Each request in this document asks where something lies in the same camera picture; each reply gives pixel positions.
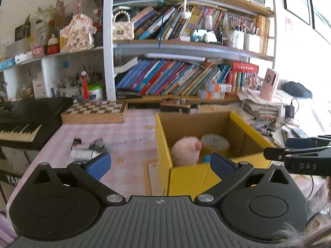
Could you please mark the pink small box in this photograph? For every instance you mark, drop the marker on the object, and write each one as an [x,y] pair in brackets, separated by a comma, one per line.
[38,51]

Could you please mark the white wooden bookshelf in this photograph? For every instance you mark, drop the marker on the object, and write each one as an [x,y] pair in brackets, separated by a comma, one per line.
[108,56]

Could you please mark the black smartphone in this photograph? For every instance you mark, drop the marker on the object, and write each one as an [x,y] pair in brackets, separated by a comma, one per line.
[206,36]
[300,133]

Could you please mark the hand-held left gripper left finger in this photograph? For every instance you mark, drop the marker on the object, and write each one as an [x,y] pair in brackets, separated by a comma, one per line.
[99,164]

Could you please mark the white wipes pack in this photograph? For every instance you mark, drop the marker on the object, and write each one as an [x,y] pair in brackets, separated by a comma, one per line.
[23,57]

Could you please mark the black electronic keyboard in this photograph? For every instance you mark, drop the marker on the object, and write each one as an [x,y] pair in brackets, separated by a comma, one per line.
[25,111]

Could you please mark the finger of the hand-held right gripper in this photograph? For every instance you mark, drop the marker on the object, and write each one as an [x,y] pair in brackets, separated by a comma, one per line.
[300,143]
[274,153]

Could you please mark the white quilted pearl handbag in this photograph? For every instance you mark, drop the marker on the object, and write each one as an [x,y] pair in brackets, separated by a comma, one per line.
[123,31]

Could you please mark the dark cap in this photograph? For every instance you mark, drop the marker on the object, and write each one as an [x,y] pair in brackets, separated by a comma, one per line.
[297,89]

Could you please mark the row of blue red books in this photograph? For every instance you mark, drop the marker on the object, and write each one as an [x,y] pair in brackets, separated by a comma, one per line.
[168,77]

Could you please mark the stack of papers and books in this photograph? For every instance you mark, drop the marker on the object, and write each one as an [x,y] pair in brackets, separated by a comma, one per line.
[258,108]

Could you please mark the pink pig plush toy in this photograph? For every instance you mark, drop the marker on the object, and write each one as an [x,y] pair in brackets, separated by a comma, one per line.
[185,149]

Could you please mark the row of leaning colourful books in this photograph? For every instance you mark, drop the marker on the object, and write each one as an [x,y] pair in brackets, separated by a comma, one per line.
[160,23]

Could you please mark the red glue bottle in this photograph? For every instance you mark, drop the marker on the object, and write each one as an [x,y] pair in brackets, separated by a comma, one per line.
[84,85]

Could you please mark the dried flower bunch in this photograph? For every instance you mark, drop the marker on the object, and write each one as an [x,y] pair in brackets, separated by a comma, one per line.
[55,10]

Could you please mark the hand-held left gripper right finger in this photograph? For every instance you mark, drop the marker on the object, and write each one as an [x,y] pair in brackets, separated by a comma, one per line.
[221,165]

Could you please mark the yellow cardboard box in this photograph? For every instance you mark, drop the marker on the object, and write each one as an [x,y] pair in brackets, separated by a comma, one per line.
[186,180]

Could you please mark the cream desk mat orange border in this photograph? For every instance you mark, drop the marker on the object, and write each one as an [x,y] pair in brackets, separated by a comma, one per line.
[152,175]

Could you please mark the pen holder with brushes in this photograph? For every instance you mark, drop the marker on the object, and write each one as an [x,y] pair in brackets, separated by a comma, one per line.
[69,91]

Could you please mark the small black frame board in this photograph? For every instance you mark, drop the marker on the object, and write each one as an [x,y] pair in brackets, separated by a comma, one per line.
[22,32]

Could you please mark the white side cabinet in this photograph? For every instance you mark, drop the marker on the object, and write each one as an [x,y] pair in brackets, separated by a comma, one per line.
[49,67]

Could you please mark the black power adapter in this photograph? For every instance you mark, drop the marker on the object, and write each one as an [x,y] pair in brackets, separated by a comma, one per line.
[289,111]

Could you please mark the white jar green lid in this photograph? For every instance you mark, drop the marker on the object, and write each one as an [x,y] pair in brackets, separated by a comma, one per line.
[95,93]

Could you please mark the red white doll jar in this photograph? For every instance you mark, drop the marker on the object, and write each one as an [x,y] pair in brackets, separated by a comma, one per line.
[53,49]

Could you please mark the white pen holder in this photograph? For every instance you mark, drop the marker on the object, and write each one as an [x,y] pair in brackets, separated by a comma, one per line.
[238,40]
[252,44]

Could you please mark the small blue item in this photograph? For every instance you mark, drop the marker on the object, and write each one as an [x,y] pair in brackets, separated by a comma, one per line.
[207,159]

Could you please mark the black box metal knobs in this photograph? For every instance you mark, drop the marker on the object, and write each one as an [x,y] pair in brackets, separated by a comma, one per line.
[173,107]

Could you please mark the pink cylindrical desk device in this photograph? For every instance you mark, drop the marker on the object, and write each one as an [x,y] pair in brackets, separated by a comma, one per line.
[269,85]

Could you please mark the pink wall paper note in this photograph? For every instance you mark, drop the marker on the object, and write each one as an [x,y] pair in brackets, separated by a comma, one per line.
[291,24]

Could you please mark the black keyboard stand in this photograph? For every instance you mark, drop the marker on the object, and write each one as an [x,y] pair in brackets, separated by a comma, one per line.
[13,179]

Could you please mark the white box red label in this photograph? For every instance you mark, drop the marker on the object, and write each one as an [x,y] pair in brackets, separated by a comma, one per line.
[39,89]

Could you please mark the person's right forearm furry sleeve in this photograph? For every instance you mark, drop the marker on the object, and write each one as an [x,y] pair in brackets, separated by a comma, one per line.
[320,227]

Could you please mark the black wall picture frame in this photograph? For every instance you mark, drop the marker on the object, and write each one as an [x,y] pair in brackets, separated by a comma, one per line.
[296,0]
[320,10]

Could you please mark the pink floral cow figurine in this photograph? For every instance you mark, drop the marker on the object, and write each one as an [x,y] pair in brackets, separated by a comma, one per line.
[77,36]

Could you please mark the white hanging pom-pom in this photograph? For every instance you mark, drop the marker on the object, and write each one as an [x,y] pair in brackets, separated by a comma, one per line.
[186,14]

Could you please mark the pink checkered cloth desktop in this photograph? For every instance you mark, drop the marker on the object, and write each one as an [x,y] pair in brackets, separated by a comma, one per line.
[124,134]

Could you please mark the yellow tape roll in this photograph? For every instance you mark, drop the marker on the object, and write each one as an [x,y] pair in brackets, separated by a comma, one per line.
[218,150]

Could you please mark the blue wet wipes pack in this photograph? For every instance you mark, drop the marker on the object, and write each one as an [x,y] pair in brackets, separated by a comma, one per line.
[7,63]

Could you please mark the wooden chess board box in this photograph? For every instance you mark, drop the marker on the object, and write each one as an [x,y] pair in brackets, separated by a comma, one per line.
[95,117]

